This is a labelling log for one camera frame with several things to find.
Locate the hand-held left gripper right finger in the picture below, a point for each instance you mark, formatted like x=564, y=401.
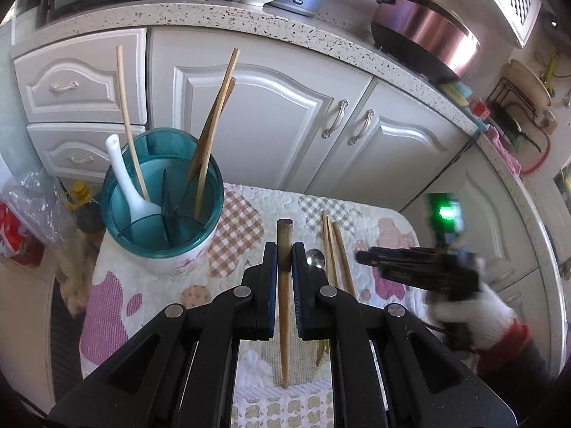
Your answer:
x=298, y=285

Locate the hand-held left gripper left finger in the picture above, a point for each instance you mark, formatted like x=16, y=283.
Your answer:
x=270, y=285

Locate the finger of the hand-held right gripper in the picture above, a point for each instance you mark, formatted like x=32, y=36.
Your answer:
x=401, y=254
x=401, y=272

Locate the metal spoon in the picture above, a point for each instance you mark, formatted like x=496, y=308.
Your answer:
x=314, y=256

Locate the light wooden chopstick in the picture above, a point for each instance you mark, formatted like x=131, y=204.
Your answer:
x=333, y=254
x=344, y=258
x=327, y=245

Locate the dark brown wooden chopstick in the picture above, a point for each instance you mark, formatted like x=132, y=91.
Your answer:
x=208, y=133
x=284, y=232

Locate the teal floral utensil holder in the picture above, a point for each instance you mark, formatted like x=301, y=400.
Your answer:
x=187, y=261

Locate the pale bamboo chopstick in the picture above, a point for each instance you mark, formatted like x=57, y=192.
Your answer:
x=129, y=129
x=234, y=60

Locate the person's right forearm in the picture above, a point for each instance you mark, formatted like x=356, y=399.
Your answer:
x=513, y=356

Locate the person's right hand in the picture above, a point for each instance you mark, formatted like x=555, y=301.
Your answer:
x=481, y=316

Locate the patchwork quilted mat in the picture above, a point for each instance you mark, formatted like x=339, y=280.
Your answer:
x=250, y=214

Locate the pink cloth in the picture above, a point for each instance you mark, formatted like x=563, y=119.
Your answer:
x=506, y=151

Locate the small red container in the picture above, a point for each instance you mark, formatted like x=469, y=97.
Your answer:
x=481, y=109

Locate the green yellow dish sponge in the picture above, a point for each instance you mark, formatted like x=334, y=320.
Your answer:
x=457, y=93

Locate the white plastic spoon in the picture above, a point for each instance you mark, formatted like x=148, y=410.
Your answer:
x=122, y=174

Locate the beige cloth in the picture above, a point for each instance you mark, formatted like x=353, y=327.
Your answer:
x=73, y=272

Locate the cream plate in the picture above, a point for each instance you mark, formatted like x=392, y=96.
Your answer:
x=526, y=82

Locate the yellow cap oil bottle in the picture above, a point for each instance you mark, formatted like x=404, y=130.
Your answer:
x=82, y=191

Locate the dark floor mat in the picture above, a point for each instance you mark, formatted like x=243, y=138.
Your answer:
x=62, y=347

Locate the purple rice cooker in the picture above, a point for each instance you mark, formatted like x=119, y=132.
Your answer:
x=424, y=31

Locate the clear plastic bag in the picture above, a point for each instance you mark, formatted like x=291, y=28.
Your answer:
x=35, y=196

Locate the red snack packet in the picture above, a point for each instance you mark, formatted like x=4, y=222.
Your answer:
x=18, y=236

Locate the white cabinet drawer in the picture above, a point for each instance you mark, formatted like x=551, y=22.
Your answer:
x=53, y=142
x=98, y=80

